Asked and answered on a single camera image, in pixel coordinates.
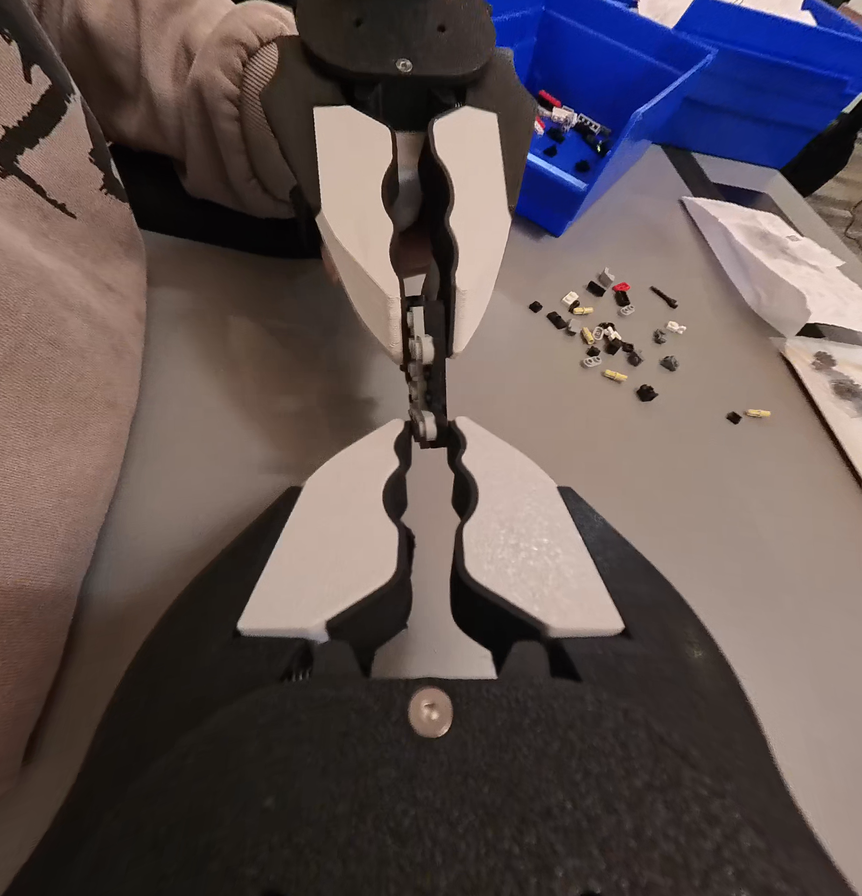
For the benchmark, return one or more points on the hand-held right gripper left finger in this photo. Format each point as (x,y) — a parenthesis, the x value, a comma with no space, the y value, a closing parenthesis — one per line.
(319,553)

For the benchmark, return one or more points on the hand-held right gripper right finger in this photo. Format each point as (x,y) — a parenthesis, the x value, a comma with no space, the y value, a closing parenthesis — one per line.
(536,553)

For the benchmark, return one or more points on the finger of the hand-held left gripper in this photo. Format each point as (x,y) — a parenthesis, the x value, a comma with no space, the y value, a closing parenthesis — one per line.
(480,210)
(347,210)

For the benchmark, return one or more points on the black toy brick car chassis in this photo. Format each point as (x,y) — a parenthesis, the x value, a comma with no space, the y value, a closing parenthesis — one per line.
(434,378)

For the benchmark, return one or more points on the person's left forearm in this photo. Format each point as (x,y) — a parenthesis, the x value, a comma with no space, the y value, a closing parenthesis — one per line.
(193,105)

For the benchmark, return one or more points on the grey desk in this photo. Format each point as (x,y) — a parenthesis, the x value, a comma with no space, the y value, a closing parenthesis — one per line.
(648,525)

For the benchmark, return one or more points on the person's left hand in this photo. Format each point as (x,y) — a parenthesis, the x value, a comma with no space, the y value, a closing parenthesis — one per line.
(413,252)

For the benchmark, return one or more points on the heap of mixed colourful bricks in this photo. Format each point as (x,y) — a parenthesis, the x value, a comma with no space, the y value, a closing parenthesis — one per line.
(571,126)

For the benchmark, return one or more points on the small blue plastic bin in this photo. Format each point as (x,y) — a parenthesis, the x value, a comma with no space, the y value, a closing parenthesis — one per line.
(613,77)

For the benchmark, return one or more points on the pile of loose toy bricks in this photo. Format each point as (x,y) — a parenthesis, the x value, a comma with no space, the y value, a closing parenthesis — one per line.
(646,393)

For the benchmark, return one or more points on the black lever brick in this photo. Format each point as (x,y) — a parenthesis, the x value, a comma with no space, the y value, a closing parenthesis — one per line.
(663,297)

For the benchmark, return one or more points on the white paper bag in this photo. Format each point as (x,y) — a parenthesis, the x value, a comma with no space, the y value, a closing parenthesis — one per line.
(767,259)
(725,10)

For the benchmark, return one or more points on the large blue plastic bin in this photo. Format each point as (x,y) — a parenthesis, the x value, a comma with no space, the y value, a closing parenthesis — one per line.
(774,84)

